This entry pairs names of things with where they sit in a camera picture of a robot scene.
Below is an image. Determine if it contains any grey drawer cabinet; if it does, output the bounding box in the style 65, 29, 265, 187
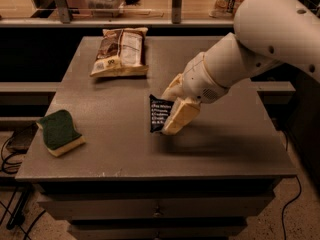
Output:
17, 37, 295, 240

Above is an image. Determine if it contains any clear plastic container on shelf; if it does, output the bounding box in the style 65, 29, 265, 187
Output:
86, 0, 124, 17

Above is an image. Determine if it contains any dark blue rxbar wrapper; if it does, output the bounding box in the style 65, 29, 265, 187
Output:
149, 94, 173, 132

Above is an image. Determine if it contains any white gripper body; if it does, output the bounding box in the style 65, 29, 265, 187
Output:
182, 52, 229, 104

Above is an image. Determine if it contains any black cables left floor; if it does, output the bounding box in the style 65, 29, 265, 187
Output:
0, 135, 46, 240

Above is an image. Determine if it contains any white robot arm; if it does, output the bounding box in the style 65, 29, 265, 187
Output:
162, 0, 320, 135

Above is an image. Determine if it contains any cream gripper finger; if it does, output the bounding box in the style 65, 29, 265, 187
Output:
161, 97, 201, 135
161, 73, 184, 102

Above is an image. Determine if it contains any brown and cream chip bag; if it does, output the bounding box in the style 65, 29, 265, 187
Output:
90, 27, 148, 78

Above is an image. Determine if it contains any green and yellow sponge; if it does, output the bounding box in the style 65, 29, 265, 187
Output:
36, 109, 85, 157

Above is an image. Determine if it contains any grey metal shelf rack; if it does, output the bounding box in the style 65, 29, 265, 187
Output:
0, 0, 233, 29

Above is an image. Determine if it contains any black power adapter box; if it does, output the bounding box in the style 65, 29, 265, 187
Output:
5, 124, 38, 153

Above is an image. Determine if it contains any black cable right floor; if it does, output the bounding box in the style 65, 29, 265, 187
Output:
280, 127, 303, 240

